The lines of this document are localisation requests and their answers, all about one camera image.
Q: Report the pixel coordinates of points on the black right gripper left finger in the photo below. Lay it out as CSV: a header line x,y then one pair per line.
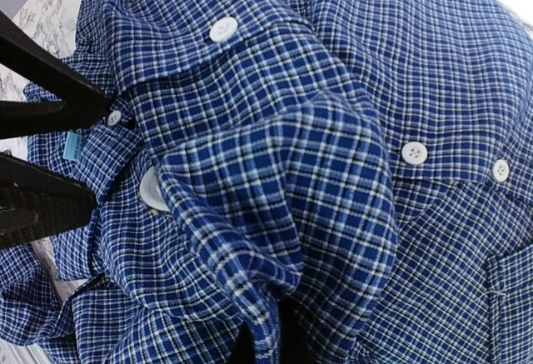
x,y
243,351

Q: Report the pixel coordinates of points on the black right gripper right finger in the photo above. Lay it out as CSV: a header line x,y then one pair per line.
x,y
293,346

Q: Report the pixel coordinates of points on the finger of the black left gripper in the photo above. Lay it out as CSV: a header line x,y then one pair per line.
x,y
37,203
79,103

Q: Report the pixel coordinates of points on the blue plaid shirt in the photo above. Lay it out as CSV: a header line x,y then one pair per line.
x,y
370,160

